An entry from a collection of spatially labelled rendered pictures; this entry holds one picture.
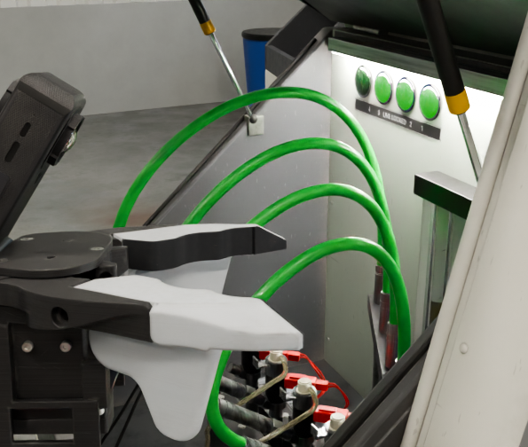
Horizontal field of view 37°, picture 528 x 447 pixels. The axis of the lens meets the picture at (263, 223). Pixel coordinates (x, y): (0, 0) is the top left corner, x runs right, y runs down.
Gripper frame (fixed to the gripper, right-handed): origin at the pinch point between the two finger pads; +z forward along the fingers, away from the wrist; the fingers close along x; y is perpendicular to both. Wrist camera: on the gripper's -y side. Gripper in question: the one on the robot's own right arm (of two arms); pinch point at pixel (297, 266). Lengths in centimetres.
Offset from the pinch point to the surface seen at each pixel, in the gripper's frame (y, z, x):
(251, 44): -15, -1, -684
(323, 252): 9.6, 4.9, -40.3
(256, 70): 8, 3, -685
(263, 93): -5, -1, -62
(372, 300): 26, 15, -75
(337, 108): -2, 9, -67
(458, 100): -5.3, 15.8, -34.1
